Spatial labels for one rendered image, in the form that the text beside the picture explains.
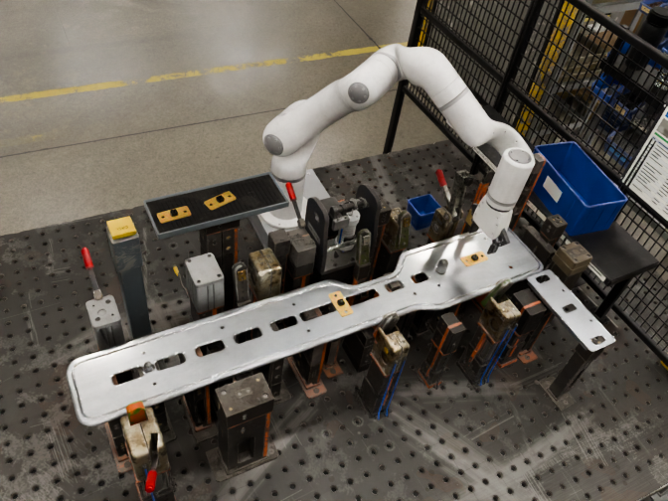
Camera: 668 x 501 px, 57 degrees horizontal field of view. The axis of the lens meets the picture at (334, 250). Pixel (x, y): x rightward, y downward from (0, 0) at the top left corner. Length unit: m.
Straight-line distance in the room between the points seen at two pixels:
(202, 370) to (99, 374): 0.24
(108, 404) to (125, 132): 2.59
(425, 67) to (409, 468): 1.08
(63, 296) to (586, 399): 1.70
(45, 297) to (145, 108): 2.17
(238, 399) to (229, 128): 2.66
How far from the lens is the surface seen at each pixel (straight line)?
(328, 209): 1.72
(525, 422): 2.01
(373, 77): 1.65
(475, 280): 1.87
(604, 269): 2.05
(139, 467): 1.45
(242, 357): 1.58
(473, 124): 1.63
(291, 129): 1.88
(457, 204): 1.93
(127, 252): 1.70
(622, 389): 2.24
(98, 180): 3.61
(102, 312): 1.63
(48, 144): 3.91
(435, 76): 1.61
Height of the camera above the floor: 2.33
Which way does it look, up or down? 46 degrees down
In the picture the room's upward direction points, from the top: 10 degrees clockwise
